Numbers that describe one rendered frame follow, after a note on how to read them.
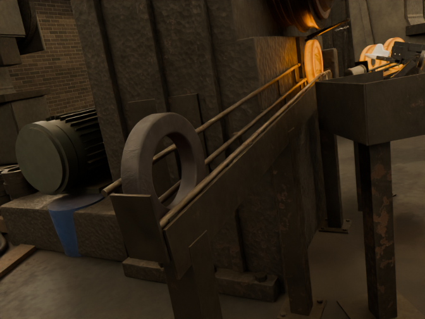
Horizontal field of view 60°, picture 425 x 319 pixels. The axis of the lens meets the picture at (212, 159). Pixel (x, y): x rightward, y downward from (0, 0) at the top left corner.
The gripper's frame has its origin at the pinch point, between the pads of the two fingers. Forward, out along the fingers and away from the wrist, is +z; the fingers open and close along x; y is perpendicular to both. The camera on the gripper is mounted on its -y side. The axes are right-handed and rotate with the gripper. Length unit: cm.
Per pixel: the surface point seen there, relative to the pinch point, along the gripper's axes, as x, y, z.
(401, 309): 59, -68, -33
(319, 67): 6.8, -6.6, 16.9
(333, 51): -7.2, -0.3, 14.9
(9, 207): 57, -101, 156
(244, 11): 52, 11, 35
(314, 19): 24.3, 11.4, 18.8
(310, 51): 20.5, 0.0, 18.5
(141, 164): 129, -11, 14
